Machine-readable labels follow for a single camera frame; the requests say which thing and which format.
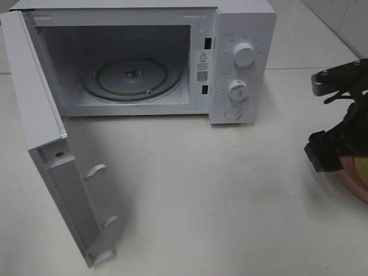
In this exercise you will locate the pink round plate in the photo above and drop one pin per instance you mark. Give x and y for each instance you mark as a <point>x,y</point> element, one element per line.
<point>351,180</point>

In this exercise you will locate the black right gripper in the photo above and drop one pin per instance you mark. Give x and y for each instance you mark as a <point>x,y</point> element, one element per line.
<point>348,138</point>

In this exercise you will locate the white microwave oven body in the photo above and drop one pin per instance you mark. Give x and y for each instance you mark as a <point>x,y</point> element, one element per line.
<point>82,35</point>

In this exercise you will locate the white upper power knob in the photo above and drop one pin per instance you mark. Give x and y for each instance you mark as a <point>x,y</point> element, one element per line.
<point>243,54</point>

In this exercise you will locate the white warning label sticker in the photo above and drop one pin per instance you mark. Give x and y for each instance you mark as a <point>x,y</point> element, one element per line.
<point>203,63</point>

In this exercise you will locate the white bread sandwich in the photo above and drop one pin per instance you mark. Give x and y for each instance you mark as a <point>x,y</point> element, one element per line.
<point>361,166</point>

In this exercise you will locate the round door release button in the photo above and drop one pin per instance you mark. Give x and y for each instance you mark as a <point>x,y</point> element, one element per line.
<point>233,113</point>

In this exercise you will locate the white timer knob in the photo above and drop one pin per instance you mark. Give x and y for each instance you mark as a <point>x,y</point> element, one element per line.
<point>238,90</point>

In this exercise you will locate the glass microwave turntable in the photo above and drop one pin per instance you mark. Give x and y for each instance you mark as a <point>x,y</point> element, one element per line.
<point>132,79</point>

